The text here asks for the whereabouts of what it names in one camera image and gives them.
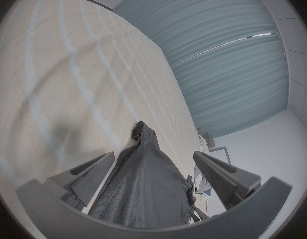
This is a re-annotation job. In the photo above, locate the grey bedside table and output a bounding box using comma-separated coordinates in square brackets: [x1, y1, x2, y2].
[205, 133, 215, 148]

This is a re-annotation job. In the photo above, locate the light grey garment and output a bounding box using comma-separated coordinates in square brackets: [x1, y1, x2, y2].
[194, 165, 214, 196]

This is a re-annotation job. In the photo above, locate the black T-shirt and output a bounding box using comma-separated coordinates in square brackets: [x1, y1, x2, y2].
[88, 120, 211, 229]

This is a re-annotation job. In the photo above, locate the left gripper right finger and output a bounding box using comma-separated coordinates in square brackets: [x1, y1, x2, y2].
[193, 151, 263, 210]

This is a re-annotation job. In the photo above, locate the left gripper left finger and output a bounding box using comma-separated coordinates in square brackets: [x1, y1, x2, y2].
[45, 151, 116, 208]

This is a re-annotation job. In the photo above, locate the white printed pillow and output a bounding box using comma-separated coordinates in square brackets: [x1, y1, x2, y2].
[198, 133, 210, 156]

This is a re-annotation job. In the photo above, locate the bed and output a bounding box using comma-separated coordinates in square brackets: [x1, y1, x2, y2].
[0, 0, 231, 217]

